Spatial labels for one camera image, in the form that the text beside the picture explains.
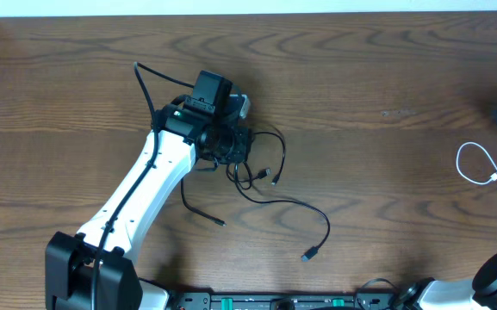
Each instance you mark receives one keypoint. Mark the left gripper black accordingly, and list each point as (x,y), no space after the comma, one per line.
(245,138)

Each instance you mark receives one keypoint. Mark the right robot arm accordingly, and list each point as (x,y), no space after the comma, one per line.
(478,293)

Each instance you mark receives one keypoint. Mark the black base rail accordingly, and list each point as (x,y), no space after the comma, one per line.
(373,300)

